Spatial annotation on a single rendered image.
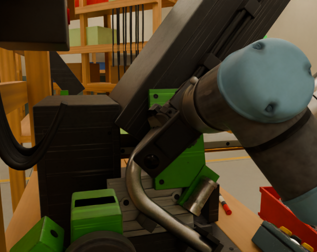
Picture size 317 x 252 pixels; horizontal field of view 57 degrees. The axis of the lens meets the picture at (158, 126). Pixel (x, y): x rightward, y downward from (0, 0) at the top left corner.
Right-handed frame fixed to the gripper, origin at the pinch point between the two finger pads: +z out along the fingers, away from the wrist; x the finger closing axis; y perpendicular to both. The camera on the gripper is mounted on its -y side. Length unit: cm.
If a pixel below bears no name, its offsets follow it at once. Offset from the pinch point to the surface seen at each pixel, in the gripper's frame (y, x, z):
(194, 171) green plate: -0.6, -11.7, 2.7
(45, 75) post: 3, 43, 73
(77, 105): -5.9, 16.0, 7.7
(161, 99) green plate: 6.0, 3.7, 2.4
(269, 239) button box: -0.2, -35.9, 4.1
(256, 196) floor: 76, -158, 228
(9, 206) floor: -93, 29, 271
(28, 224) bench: -37, 6, 37
